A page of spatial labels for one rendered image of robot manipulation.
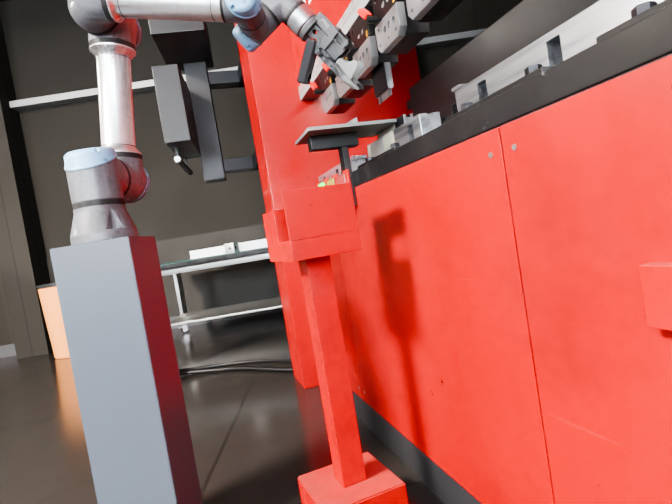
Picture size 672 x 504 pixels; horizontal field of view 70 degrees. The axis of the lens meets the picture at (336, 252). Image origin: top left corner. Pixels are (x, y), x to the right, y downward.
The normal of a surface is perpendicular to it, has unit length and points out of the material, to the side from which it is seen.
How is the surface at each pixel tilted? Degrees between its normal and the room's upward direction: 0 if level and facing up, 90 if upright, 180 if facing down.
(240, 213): 90
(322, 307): 90
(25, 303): 90
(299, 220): 90
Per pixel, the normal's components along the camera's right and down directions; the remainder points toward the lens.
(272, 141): 0.28, 0.00
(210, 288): 0.04, 0.04
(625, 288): -0.95, 0.17
